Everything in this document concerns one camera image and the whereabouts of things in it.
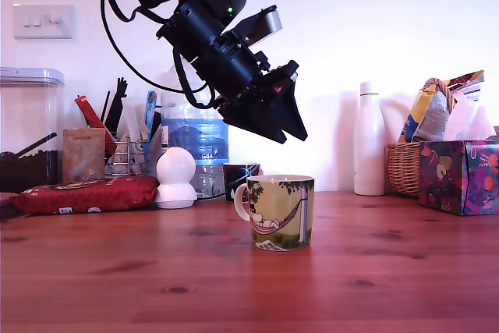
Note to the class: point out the brown paper pouch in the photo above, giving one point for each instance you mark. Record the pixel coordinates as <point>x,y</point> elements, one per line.
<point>83,155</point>

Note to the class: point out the colourful striped snack bag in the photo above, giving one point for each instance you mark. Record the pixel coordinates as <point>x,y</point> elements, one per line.
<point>468,83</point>

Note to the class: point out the black scoop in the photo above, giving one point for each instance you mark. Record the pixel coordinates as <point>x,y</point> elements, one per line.
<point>37,145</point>

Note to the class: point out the clear plastic storage container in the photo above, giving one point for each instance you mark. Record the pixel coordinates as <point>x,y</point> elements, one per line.
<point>31,114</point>

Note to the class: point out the red patterned flat bag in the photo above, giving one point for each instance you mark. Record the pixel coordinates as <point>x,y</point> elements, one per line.
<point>85,194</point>

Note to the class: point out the large water bottle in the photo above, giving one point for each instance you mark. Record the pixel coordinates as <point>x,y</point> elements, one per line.
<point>210,146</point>

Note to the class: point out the small dark cup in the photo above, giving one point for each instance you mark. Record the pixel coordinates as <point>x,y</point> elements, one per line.
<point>238,177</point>

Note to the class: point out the wicker basket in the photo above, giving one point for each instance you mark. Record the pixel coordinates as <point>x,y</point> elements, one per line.
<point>403,169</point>

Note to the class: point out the black spatula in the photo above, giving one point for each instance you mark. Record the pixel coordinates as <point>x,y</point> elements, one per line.
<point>117,103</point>

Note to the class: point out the white light switch plate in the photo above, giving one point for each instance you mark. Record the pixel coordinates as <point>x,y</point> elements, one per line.
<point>43,21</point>

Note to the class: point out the white bottle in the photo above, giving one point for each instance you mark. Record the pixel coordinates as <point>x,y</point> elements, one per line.
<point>369,142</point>

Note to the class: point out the white tissue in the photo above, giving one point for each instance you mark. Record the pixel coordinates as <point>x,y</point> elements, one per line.
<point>468,122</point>

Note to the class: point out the cream mug with cartoon print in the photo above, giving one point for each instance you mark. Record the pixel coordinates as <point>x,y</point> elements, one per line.
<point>280,212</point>

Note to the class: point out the small white round camera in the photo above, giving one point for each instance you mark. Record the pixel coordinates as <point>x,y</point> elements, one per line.
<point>176,177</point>

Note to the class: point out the floral tissue box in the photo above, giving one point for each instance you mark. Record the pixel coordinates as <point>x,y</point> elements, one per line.
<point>460,177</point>

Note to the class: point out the grey gripper camera box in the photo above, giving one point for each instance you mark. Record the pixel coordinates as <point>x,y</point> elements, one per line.
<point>269,23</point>

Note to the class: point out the yellow and blue snack bag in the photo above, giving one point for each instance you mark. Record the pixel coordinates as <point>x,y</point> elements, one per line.
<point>425,118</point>

